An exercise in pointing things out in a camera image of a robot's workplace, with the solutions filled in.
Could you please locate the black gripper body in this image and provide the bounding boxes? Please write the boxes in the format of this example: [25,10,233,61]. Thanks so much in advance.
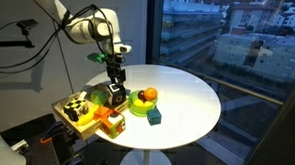
[104,54,128,80]

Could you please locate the wooden tray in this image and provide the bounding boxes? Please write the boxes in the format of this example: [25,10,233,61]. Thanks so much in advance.
[49,80,131,144]

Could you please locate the green block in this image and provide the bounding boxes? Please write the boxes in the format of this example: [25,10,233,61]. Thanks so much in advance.
[94,90,110,108]

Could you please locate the yellow-green block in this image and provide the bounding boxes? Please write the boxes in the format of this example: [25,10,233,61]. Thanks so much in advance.
[90,89,101,103]

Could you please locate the dark plum fruit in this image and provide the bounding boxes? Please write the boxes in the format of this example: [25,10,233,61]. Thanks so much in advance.
[137,89,147,101]

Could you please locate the yellow fruit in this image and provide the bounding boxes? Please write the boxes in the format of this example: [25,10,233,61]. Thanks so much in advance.
[132,98,155,109]

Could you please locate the orange fruit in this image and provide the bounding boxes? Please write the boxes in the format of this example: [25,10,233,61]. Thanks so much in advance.
[143,86,159,103]

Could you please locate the orange block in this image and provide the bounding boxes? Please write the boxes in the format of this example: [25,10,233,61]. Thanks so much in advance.
[93,105,111,122]

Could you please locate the green bowl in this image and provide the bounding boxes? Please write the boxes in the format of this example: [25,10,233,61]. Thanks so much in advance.
[127,89,159,119]

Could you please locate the large orange green white cube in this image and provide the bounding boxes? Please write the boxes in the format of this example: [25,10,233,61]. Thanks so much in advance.
[99,109,127,141]

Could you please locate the yellow banana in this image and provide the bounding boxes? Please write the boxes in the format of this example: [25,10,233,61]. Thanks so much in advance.
[76,103,101,127]

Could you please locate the black checkered cube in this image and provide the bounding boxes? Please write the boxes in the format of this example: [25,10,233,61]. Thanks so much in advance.
[62,97,91,123]

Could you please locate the teal cube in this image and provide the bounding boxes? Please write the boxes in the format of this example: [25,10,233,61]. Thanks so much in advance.
[146,107,163,127]

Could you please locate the window handrail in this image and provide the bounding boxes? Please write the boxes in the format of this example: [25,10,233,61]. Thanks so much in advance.
[157,59,286,106]

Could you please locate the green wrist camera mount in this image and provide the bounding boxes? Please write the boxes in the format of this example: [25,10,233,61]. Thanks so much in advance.
[86,51,109,65]

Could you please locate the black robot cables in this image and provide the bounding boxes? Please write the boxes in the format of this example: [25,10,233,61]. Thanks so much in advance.
[0,0,120,79]

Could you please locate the clamp with orange handle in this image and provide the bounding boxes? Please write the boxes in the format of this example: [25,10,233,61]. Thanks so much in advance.
[39,120,68,147]

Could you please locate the white table pedestal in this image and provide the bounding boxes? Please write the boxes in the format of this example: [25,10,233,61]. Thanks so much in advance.
[118,146,176,165]

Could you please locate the black camera on stand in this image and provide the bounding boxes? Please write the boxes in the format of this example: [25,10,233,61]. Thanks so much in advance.
[0,17,40,52]

